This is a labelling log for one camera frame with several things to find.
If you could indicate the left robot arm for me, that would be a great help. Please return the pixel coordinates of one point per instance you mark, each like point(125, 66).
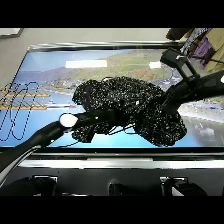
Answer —
point(43, 134)

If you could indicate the silver frame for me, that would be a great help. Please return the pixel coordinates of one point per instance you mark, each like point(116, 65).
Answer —
point(116, 164)

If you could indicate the dark brown garment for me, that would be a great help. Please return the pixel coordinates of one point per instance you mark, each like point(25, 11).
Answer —
point(176, 33)

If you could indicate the purple garment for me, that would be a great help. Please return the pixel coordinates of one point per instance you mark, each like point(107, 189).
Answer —
point(204, 48)

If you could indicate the black speckled garment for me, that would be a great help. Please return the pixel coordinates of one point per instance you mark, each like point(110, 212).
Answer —
point(133, 96)

